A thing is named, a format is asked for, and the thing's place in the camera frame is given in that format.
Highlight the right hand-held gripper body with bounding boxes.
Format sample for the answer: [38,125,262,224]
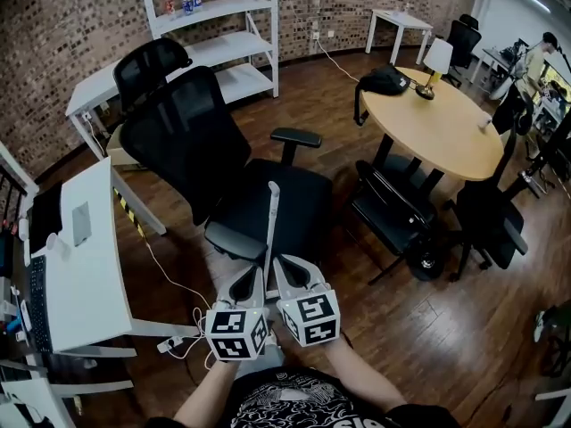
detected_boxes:
[275,286,342,350]

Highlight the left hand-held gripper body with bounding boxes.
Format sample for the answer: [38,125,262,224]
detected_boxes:
[203,301,270,364]

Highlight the person's left forearm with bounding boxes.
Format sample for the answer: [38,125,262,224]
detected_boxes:
[172,359,242,423]

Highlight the person's right forearm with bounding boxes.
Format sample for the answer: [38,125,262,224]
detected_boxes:
[323,334,407,412]

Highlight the grey trousers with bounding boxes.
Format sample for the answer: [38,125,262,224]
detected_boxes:
[240,345,286,378]

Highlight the white power strip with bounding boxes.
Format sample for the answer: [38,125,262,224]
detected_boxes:
[155,335,185,354]

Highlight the black printed t-shirt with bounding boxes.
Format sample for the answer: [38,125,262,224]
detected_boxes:
[142,367,460,428]

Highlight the black folding chair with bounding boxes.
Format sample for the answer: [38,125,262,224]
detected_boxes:
[347,160,441,284]

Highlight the large black mesh office chair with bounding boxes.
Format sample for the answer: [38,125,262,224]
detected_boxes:
[112,37,334,284]

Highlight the grey flat tablet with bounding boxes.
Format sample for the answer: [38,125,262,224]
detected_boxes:
[70,202,93,247]

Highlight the small black office chair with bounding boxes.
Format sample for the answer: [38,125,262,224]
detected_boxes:
[448,91,536,283]

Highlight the cardboard box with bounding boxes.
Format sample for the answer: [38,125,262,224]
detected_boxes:
[105,125,142,168]

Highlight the black keyboard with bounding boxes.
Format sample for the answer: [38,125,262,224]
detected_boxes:
[27,254,54,354]

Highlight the round wooden table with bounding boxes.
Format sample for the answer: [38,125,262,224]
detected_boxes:
[359,66,505,195]

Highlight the black desk pad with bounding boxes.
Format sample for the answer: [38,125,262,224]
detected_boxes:
[27,181,63,254]

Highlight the dark top desk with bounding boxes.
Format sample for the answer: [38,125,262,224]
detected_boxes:
[0,227,48,358]

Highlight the black bag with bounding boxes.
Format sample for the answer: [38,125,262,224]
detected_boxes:
[353,63,412,128]

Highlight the blue plastic bin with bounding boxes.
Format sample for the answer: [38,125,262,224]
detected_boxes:
[0,232,14,278]

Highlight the dark wooden rack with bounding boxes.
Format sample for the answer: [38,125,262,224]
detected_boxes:
[0,165,28,231]

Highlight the white shelf unit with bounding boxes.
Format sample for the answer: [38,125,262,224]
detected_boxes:
[137,0,281,104]

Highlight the white shade table lamp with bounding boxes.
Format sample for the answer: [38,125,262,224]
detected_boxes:
[415,37,455,102]

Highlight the small white side table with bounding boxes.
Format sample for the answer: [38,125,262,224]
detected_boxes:
[364,8,434,65]

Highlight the white office desk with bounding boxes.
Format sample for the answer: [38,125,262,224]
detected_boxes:
[470,47,514,97]

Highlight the computer monitor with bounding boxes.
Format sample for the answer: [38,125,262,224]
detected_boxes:
[542,58,571,102]

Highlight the white power cable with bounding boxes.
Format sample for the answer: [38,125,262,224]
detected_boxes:
[142,238,219,372]

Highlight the yellow black striped strap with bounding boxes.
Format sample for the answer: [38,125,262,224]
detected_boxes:
[112,188,147,239]

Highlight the white wall cord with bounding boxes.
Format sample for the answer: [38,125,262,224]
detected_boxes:
[279,0,360,84]

